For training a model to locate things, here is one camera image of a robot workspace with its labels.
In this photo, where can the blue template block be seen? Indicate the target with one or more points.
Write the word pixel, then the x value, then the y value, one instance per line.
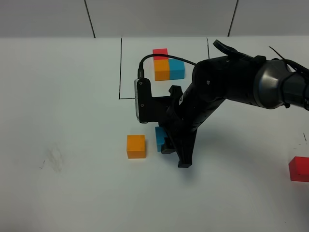
pixel 176 69

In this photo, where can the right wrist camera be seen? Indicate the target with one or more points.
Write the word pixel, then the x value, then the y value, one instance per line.
pixel 149 108

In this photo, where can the orange template block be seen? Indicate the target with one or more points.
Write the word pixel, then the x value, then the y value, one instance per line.
pixel 161 70

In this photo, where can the red template block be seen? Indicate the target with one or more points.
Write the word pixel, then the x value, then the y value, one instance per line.
pixel 163 51

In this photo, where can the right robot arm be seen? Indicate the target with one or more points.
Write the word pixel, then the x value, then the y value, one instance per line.
pixel 234 76

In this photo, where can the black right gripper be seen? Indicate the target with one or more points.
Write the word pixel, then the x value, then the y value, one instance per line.
pixel 183 113

